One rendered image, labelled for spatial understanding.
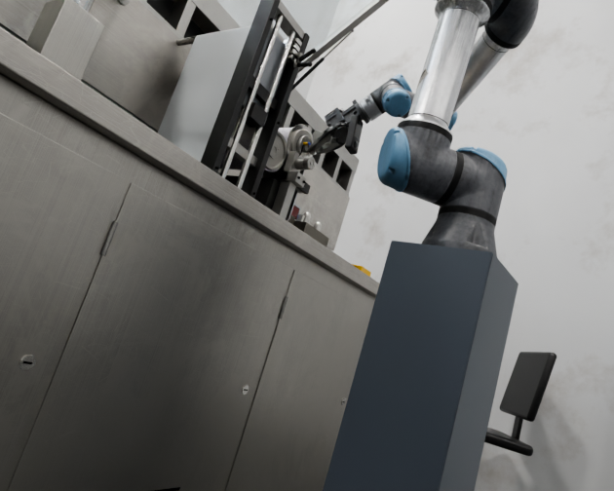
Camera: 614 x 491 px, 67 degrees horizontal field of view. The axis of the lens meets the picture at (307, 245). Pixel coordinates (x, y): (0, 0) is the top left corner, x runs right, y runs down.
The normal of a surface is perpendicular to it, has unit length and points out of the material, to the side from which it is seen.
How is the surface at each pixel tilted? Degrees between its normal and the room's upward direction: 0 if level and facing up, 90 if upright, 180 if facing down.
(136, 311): 90
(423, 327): 90
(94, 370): 90
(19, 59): 90
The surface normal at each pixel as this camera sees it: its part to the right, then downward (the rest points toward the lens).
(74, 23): 0.81, 0.14
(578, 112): -0.57, -0.33
